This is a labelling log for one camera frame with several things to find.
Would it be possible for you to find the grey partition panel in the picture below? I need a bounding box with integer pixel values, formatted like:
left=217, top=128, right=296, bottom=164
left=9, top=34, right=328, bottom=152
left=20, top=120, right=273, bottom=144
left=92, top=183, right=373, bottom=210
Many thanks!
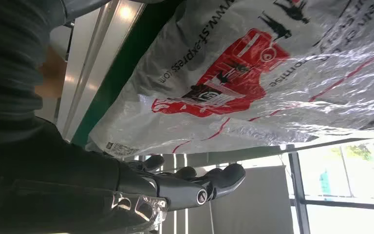
left=187, top=164, right=293, bottom=234

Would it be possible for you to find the silver conveyor side rail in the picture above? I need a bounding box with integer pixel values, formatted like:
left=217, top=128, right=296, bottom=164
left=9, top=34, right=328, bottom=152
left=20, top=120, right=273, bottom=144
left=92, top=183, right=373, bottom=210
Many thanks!
left=56, top=0, right=146, bottom=140

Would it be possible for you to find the green conveyor belt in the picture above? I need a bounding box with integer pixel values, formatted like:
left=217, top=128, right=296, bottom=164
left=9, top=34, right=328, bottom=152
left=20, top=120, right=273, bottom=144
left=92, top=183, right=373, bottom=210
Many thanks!
left=71, top=0, right=185, bottom=148

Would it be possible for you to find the dark window frame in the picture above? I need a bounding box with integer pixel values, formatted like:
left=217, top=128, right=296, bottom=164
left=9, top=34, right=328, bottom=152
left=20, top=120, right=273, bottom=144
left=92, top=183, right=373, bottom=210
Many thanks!
left=285, top=143, right=374, bottom=234

